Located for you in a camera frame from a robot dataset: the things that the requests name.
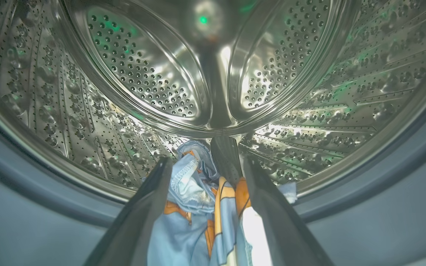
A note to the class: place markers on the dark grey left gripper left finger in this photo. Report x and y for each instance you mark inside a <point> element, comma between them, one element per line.
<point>135,225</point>

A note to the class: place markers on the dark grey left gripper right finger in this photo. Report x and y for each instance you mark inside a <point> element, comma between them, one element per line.
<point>287,232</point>

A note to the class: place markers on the blue garment large orange print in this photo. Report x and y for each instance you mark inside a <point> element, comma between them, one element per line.
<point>190,229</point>

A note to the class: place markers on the stainless steel washing machine drum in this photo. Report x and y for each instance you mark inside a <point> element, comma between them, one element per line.
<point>142,66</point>

